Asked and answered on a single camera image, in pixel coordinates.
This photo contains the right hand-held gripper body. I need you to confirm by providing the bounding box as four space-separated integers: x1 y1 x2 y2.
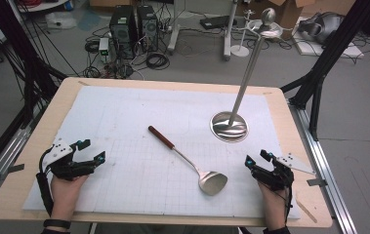
250 152 315 192

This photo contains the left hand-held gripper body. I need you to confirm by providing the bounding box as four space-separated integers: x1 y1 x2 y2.
43 137 99 182

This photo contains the person's left hand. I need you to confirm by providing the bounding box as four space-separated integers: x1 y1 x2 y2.
50 174 90 222

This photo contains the person's right hand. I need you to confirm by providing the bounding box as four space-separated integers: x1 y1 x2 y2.
257 180 288 229

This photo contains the tall metal utensil stand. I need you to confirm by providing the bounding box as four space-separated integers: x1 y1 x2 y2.
209 7 285 143

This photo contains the strip of tan tape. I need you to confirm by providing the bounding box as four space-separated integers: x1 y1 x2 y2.
294 197 319 224

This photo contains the white gridded mat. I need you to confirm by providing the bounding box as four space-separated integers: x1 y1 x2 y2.
22 84 302 219

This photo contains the black wristband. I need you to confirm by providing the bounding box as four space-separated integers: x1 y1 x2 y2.
42 218 72 230

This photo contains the small white power box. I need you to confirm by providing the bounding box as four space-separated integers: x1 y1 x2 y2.
98 36 110 63

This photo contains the small white round-base stand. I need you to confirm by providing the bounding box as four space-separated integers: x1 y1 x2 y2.
229 9 256 59

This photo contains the black computer tower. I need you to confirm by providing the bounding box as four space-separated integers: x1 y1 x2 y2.
108 4 139 61
136 4 159 54

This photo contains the white stand leg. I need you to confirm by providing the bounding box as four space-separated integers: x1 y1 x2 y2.
223 0 239 62
167 0 186 55

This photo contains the clear plastic bag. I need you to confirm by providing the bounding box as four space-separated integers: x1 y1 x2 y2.
45 11 78 31

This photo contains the flat white board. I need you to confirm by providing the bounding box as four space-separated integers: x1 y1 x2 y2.
294 17 366 60

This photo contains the black and grey bag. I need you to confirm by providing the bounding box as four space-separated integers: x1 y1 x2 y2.
297 11 346 46

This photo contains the flat black box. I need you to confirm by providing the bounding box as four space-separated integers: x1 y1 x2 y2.
199 15 238 30

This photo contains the white round table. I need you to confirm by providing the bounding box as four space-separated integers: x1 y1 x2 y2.
16 0 70 14

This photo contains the brown cardboard box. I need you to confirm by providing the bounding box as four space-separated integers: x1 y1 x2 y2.
237 0 356 41

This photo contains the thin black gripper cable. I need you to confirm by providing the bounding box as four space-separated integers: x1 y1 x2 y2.
283 184 295 222

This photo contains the black sleeved gripper cable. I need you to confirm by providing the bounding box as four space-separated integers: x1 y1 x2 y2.
35 146 56 217

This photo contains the grey metal bracket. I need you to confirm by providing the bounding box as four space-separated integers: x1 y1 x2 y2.
306 177 329 188
0 163 26 182

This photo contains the metal spatula with wooden handle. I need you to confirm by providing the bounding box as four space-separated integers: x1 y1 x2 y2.
147 125 228 197

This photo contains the aluminium rail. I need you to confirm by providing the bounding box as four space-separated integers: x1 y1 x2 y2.
288 102 358 234
0 125 33 214

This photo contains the black metal frame strut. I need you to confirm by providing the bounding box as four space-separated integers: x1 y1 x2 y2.
279 0 370 141
0 0 69 129

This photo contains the coiled black cable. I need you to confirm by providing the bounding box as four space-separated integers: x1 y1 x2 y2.
145 51 171 71

